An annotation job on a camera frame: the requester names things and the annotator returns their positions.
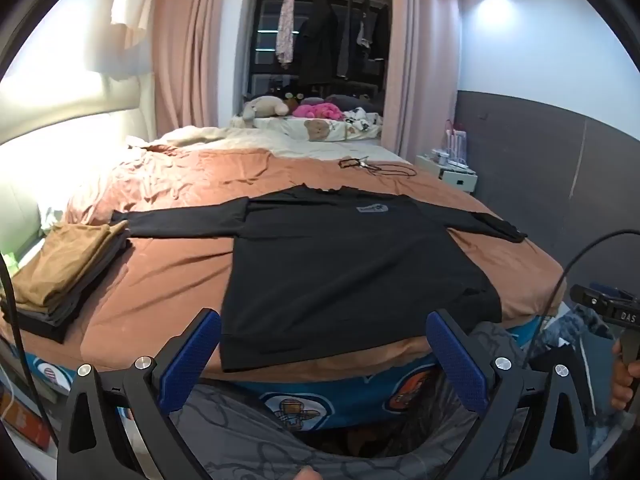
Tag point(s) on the person's left hand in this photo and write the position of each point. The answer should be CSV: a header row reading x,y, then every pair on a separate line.
x,y
306,474

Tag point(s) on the stack of folded clothes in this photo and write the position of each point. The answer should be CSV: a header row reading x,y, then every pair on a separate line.
x,y
77,304

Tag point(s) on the dark hanging jacket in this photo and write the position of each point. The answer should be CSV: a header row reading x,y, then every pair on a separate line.
x,y
372,35

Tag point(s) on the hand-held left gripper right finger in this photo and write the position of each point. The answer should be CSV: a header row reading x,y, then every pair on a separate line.
x,y
457,360

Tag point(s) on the pink curtain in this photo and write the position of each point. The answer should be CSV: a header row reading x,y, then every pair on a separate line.
x,y
425,60
190,60

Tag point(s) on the black folded garment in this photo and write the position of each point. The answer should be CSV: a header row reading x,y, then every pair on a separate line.
x,y
45,329

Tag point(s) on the beige plush toy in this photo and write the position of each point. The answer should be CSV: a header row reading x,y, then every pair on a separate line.
x,y
262,107

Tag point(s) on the cream bed sheet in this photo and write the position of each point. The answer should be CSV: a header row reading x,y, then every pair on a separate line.
x,y
225,137

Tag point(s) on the brown bed blanket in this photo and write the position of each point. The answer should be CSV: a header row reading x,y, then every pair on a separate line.
x,y
175,280

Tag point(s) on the white bedside table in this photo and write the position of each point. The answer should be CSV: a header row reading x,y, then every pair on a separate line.
x,y
457,180

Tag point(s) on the pink and white bag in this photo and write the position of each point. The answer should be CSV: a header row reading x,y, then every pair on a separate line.
x,y
457,142

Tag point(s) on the brown folded garment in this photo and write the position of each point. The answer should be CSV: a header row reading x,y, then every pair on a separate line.
x,y
55,260

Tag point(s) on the floral hanging garment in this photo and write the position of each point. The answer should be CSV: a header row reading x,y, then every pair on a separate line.
x,y
285,30

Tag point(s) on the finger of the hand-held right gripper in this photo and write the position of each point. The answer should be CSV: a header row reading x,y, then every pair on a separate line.
x,y
585,296

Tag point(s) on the black long-sleeve shirt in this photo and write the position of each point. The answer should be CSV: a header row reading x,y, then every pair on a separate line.
x,y
350,270

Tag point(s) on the white padded headboard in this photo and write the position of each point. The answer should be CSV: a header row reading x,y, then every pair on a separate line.
x,y
75,125

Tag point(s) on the orange box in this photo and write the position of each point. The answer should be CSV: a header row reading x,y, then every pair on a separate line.
x,y
30,427

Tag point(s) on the black hanging coat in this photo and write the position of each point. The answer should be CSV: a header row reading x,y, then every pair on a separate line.
x,y
317,40

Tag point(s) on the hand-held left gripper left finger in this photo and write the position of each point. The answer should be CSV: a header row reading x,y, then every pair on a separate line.
x,y
192,355

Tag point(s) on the cream bear-print quilt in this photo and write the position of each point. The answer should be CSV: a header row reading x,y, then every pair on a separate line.
x,y
310,130

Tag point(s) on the blue cartoon bed sheet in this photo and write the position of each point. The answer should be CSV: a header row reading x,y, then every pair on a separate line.
x,y
350,400

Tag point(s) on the pink plush toy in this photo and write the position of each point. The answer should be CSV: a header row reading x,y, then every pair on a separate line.
x,y
320,110

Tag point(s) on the person's right hand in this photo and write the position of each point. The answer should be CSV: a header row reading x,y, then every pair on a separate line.
x,y
625,385

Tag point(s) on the person's legs in grey pants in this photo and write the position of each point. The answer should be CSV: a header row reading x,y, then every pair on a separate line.
x,y
250,445

